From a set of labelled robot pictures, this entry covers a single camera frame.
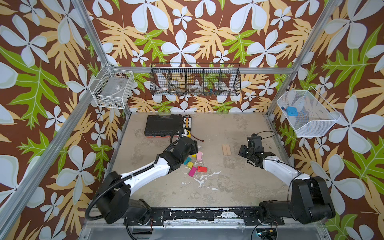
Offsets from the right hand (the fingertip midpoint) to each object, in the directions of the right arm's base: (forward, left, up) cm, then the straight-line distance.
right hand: (242, 148), depth 92 cm
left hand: (-1, +31, +10) cm, 33 cm away
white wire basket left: (+26, +78, +28) cm, 87 cm away
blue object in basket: (+14, -28, +18) cm, 36 cm away
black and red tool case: (+23, +53, -5) cm, 58 cm away
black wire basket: (+40, +28, +24) cm, 54 cm away
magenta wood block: (-12, +31, -6) cm, 34 cm away
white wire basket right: (+10, -34, +20) cm, 41 cm away
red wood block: (-10, +25, -7) cm, 28 cm away
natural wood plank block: (+3, +8, -6) cm, 11 cm away
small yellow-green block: (-8, +33, -5) cm, 34 cm away
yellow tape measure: (+15, +33, -5) cm, 36 cm away
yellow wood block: (-6, +30, +4) cm, 31 cm away
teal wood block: (-4, +34, -6) cm, 35 cm away
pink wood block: (-1, +27, -6) cm, 27 cm away
